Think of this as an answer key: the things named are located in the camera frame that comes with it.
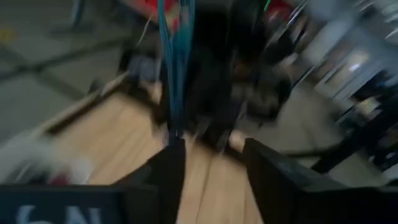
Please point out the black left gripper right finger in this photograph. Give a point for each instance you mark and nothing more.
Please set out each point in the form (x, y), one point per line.
(273, 183)

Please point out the white plastic bin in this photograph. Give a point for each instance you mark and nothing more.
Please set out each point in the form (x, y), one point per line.
(40, 158)

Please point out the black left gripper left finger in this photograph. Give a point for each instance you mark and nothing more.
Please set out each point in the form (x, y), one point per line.
(169, 180)

